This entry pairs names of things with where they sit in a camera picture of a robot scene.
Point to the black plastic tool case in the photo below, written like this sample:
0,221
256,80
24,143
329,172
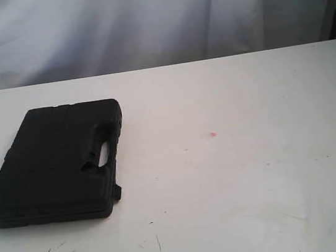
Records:
61,166

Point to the white backdrop curtain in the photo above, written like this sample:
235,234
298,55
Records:
52,40

